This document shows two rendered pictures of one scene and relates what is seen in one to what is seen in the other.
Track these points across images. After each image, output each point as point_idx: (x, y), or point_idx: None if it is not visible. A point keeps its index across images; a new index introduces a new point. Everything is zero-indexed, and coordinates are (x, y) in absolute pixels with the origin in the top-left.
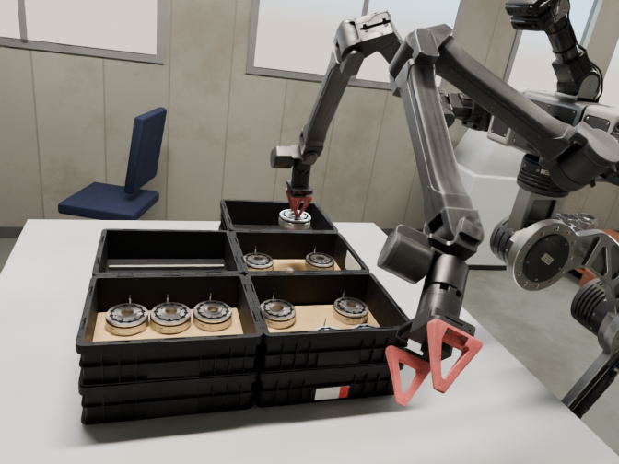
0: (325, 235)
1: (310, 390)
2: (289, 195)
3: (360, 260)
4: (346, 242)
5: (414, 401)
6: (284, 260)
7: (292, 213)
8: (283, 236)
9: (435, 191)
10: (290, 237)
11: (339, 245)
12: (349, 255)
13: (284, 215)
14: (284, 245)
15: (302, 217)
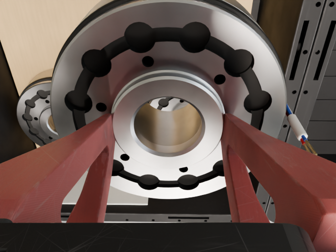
0: (256, 181)
1: None
2: (272, 189)
3: (62, 217)
4: (181, 218)
5: None
6: (246, 7)
7: (198, 110)
8: (290, 24)
9: None
10: (279, 56)
11: (215, 193)
12: (125, 199)
13: (157, 32)
14: (274, 20)
15: (121, 153)
